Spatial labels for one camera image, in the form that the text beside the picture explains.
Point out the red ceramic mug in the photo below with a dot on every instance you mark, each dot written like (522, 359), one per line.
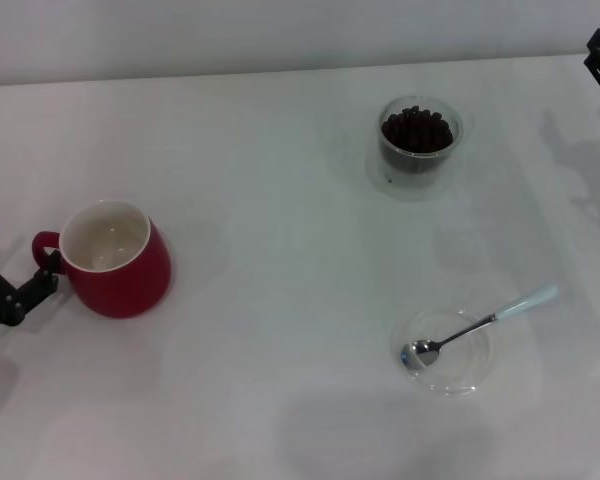
(125, 285)

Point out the pile of coffee beans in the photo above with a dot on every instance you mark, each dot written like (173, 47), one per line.
(417, 131)

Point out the clear glass saucer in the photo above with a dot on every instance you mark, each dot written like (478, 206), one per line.
(410, 193)

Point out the small clear glass dish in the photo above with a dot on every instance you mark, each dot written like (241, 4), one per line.
(462, 372)

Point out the double-wall glass cup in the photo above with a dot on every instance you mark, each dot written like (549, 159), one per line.
(386, 150)

